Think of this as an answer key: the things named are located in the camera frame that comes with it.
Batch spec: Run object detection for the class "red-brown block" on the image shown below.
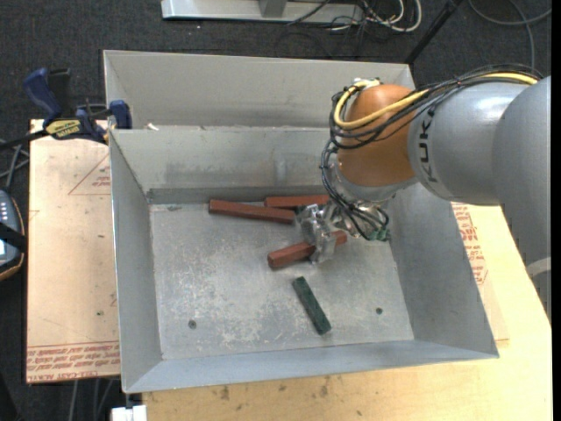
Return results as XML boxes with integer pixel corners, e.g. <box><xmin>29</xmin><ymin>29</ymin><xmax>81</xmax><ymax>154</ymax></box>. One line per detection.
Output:
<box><xmin>264</xmin><ymin>194</ymin><xmax>330</xmax><ymax>211</ymax></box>
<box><xmin>266</xmin><ymin>230</ymin><xmax>349</xmax><ymax>271</ymax></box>
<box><xmin>208</xmin><ymin>198</ymin><xmax>296</xmax><ymax>225</ymax></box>

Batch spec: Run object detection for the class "dark green flat block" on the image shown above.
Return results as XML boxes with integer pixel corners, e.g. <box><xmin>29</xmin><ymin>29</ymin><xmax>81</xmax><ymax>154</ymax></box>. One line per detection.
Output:
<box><xmin>292</xmin><ymin>275</ymin><xmax>333</xmax><ymax>337</ymax></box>

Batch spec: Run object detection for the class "brown cardboard board, red print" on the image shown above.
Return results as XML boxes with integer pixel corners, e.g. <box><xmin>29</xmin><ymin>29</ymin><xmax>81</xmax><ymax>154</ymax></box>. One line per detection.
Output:
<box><xmin>25</xmin><ymin>118</ymin><xmax>512</xmax><ymax>385</ymax></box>

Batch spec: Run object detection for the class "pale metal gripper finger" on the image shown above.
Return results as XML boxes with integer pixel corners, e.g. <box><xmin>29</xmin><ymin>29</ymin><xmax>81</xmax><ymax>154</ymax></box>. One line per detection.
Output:
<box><xmin>295</xmin><ymin>207</ymin><xmax>323</xmax><ymax>248</ymax></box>
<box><xmin>309</xmin><ymin>225</ymin><xmax>337</xmax><ymax>265</ymax></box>

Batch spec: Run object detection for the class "grey metal bin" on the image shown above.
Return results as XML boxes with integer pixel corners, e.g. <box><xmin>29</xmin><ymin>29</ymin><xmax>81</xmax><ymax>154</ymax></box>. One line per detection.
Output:
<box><xmin>103</xmin><ymin>49</ymin><xmax>501</xmax><ymax>395</ymax></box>

